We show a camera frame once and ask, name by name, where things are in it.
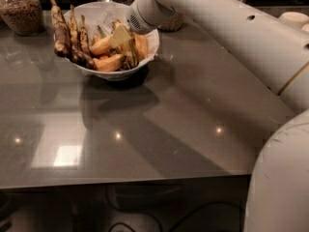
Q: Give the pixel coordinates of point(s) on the dark overripe banana middle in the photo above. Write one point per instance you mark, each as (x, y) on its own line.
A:
(76, 55)

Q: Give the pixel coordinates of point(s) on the dark overripe banana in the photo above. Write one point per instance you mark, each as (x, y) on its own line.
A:
(84, 43)
(76, 55)
(61, 31)

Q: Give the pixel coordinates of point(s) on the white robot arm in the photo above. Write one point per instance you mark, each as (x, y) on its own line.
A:
(277, 53)

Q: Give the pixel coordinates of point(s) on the stack of white paper bowls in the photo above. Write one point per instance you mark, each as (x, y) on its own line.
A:
(295, 19)

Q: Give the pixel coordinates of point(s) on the glass jar right with grains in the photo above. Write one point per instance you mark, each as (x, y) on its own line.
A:
(173, 24)

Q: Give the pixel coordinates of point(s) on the yellow banana upper middle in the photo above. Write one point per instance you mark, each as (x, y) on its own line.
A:
(100, 45)

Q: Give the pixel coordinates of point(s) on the white ceramic bowl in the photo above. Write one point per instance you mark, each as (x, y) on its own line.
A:
(99, 17)

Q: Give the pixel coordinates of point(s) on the dark overripe banana left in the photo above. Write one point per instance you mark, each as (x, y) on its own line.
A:
(61, 31)

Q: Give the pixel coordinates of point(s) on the glass jar left with grains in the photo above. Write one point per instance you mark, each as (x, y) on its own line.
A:
(24, 17)

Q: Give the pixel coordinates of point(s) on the yellow banana lower front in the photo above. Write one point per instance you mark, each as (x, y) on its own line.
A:
(109, 64)

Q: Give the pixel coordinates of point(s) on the long spotted yellow banana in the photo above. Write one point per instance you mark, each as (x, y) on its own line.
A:
(128, 49)

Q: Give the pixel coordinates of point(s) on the dark overripe banana right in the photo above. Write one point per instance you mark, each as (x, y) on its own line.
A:
(84, 43)

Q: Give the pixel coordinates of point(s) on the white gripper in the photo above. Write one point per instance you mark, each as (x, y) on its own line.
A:
(139, 20)

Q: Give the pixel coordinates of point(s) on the glass jar with grains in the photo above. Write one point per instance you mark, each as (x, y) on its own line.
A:
(24, 17)
(173, 24)

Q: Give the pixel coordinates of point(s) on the yellow banana far right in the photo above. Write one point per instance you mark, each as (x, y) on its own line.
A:
(141, 44)

